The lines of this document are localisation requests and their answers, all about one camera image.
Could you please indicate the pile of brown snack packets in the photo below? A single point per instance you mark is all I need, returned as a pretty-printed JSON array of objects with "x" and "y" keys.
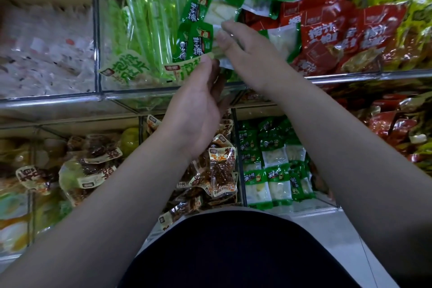
[{"x": 216, "y": 169}]

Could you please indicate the green bamboo packet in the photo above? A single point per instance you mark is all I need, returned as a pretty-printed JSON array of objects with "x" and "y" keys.
[{"x": 223, "y": 63}]

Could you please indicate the pile of glossy red snacks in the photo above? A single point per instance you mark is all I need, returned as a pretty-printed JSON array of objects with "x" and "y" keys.
[{"x": 391, "y": 122}]

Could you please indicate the pile of white jelly sticks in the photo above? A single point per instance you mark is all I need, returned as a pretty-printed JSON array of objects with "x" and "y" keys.
[{"x": 44, "y": 55}]

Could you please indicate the pile of green bamboo packets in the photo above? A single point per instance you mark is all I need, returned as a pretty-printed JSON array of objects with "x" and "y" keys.
[{"x": 273, "y": 163}]

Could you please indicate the person's left forearm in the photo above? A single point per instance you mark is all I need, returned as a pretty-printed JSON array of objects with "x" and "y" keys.
[{"x": 94, "y": 223}]

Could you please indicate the black shirt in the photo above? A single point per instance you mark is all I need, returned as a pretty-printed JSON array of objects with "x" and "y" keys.
[{"x": 236, "y": 250}]

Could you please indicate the person's left hand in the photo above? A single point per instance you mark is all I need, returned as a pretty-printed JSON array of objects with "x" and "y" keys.
[{"x": 196, "y": 112}]

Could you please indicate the person's right forearm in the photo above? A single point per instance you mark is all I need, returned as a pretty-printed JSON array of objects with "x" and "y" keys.
[{"x": 358, "y": 176}]

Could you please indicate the red packets pile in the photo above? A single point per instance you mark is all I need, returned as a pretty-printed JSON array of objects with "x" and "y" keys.
[{"x": 331, "y": 28}]

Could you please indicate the yellow green packets pile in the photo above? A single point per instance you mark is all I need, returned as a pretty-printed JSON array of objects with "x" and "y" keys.
[{"x": 405, "y": 14}]

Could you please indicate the pile of jelly cups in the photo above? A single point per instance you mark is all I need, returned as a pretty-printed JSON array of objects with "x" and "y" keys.
[{"x": 81, "y": 169}]

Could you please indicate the long green vegetable packets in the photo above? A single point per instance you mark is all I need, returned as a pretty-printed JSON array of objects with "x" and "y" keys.
[{"x": 142, "y": 21}]

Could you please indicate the person's right hand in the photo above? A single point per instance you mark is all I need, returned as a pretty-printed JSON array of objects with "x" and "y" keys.
[{"x": 260, "y": 61}]

